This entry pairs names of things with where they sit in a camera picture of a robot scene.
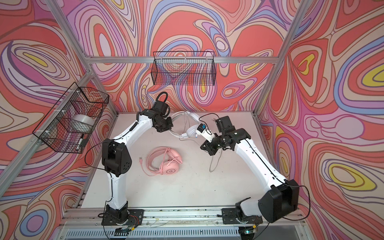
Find pink cat-ear headphones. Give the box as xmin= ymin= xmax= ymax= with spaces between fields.
xmin=139 ymin=147 xmax=183 ymax=177

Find white headphones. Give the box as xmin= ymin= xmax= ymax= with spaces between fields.
xmin=169 ymin=111 xmax=201 ymax=139

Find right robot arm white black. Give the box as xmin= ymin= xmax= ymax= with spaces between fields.
xmin=196 ymin=127 xmax=300 ymax=223

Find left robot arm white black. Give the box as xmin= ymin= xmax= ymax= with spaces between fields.
xmin=102 ymin=110 xmax=173 ymax=211

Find silver tape roll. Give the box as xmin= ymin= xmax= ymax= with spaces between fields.
xmin=70 ymin=114 xmax=95 ymax=134

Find black marker pen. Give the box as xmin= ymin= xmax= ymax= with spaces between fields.
xmin=77 ymin=134 xmax=85 ymax=151

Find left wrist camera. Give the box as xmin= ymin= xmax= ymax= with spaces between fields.
xmin=152 ymin=92 xmax=170 ymax=118

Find black wire basket back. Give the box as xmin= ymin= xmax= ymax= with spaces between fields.
xmin=151 ymin=51 xmax=217 ymax=87

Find black wire basket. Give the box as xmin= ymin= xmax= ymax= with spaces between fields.
xmin=151 ymin=51 xmax=217 ymax=87
xmin=33 ymin=83 xmax=110 ymax=154

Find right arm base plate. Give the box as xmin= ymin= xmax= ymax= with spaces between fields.
xmin=217 ymin=207 xmax=263 ymax=226

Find black wire basket left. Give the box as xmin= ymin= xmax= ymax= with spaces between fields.
xmin=33 ymin=83 xmax=110 ymax=154

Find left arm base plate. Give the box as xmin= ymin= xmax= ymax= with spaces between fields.
xmin=102 ymin=209 xmax=144 ymax=227

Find aluminium front rail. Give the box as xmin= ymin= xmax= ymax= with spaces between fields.
xmin=59 ymin=205 xmax=307 ymax=229

